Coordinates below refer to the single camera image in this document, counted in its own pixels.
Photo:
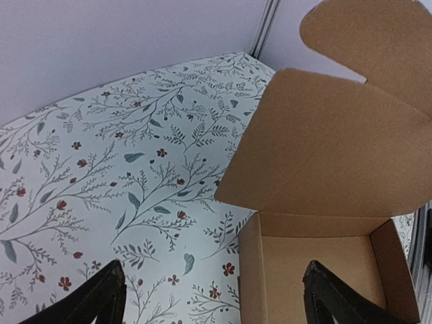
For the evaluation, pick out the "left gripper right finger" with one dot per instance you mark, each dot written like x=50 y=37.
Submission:
x=328 y=299

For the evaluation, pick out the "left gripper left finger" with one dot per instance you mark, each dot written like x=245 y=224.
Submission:
x=101 y=299

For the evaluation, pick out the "brown cardboard box sheet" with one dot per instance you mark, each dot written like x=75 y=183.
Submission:
x=326 y=163

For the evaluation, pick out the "floral patterned table mat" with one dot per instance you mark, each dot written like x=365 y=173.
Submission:
x=128 y=171

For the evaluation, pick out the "aluminium front rail base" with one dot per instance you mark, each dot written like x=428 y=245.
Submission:
x=419 y=258

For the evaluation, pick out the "right aluminium frame post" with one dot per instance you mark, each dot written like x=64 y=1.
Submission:
x=264 y=28

